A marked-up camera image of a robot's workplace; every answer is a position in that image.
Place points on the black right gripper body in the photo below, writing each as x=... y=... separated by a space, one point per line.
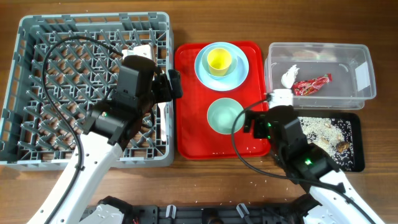
x=280 y=152

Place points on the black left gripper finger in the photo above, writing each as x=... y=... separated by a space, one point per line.
x=175 y=83
x=161 y=89

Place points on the black tray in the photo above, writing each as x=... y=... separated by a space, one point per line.
x=357 y=118

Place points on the white plastic fork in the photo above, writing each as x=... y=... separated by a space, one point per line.
x=163 y=135

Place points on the yellow plastic cup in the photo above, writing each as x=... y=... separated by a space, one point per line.
x=219 y=61

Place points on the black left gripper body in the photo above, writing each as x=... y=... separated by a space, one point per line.
x=146 y=101

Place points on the red snack wrapper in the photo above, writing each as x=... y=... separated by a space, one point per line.
x=308 y=87

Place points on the red plastic tray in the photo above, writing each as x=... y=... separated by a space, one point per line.
x=196 y=140

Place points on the white tissue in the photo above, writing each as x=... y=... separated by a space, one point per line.
x=289 y=77

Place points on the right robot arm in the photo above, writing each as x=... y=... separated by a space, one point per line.
x=329 y=196

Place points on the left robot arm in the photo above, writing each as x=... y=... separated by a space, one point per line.
x=108 y=128

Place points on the spilled rice and leftovers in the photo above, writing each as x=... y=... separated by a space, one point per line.
x=334 y=136

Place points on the clear plastic bin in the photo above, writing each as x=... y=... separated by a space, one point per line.
x=350 y=65

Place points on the light blue plate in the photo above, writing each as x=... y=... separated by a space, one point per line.
x=232 y=81

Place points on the grey dishwasher rack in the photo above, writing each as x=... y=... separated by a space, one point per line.
x=62 y=65

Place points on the green bowl with leftovers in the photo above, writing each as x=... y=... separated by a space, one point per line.
x=222 y=113

